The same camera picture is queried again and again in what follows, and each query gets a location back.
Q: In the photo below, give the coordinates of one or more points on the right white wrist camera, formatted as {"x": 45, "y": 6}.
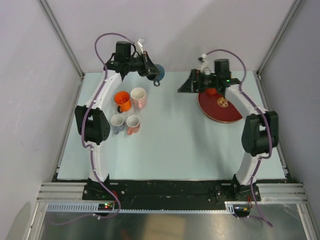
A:
{"x": 204, "y": 64}

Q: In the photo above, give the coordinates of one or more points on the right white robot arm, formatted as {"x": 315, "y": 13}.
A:
{"x": 261, "y": 128}

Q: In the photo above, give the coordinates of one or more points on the aluminium rail bar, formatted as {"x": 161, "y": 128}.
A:
{"x": 285, "y": 193}

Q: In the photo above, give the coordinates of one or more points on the red round tray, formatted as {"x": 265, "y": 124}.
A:
{"x": 217, "y": 108}

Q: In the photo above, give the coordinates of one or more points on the right aluminium frame post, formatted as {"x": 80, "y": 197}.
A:
{"x": 287, "y": 21}

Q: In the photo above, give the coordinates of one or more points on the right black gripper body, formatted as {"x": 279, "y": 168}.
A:
{"x": 206, "y": 81}

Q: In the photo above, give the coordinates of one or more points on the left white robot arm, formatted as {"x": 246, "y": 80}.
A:
{"x": 92, "y": 123}

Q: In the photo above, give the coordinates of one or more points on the small pink cup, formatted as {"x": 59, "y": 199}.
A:
{"x": 210, "y": 91}

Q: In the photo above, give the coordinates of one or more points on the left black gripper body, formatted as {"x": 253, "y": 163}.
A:
{"x": 137, "y": 64}

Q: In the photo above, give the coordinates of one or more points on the grey mug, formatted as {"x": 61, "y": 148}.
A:
{"x": 118, "y": 123}

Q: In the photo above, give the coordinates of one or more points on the orange mug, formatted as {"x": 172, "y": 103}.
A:
{"x": 123, "y": 101}

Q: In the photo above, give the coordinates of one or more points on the aluminium frame post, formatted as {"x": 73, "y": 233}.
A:
{"x": 49, "y": 14}
{"x": 287, "y": 21}

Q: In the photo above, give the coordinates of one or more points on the left aluminium frame post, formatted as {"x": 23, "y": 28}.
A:
{"x": 49, "y": 14}

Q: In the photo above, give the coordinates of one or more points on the pink mug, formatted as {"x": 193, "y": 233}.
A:
{"x": 133, "y": 123}

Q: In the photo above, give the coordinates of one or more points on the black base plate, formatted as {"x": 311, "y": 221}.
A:
{"x": 174, "y": 195}

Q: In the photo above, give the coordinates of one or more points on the pale pink cup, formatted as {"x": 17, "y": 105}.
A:
{"x": 139, "y": 97}

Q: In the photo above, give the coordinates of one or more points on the blue mug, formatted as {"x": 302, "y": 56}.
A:
{"x": 156, "y": 79}

